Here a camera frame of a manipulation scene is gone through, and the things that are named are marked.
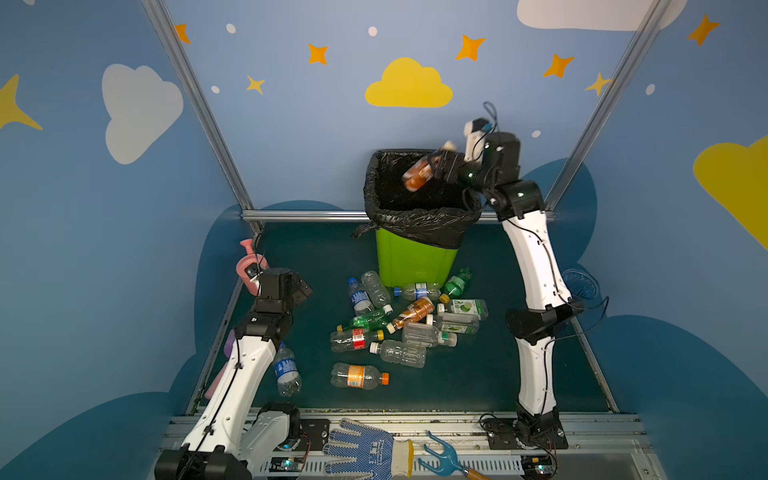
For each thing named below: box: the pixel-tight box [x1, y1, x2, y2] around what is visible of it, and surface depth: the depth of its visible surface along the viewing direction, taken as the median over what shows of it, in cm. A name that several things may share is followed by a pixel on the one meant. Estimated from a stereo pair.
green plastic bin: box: [376, 228, 459, 288], surface depth 95 cm
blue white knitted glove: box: [323, 418, 415, 480], surface depth 73 cm
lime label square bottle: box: [444, 299, 489, 319], surface depth 97 cm
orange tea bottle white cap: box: [386, 297, 435, 335], surface depth 95 cm
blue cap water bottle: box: [393, 282, 442, 301], surface depth 100 cm
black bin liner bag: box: [352, 149, 482, 249], surface depth 80 cm
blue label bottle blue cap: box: [348, 277, 374, 317], surface depth 97 cm
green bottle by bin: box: [439, 267, 473, 304], surface depth 102 cm
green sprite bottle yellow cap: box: [336, 307, 388, 332], surface depth 90 cm
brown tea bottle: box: [402, 155, 441, 192], surface depth 81 cm
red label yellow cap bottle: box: [330, 328, 385, 352], surface depth 88 cm
